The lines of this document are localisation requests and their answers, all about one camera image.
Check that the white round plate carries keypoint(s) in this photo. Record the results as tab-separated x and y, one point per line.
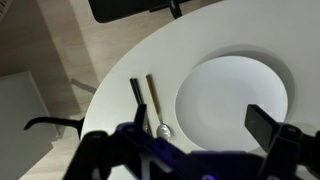
230	100

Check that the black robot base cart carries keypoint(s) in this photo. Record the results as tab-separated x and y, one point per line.
116	10

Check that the black chopstick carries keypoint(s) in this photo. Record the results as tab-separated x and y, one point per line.
133	87
137	87

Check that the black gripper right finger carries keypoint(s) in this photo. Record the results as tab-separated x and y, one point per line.
261	126

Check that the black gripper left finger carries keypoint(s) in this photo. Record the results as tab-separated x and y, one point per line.
140	115

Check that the black cat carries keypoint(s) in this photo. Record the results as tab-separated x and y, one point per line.
50	120

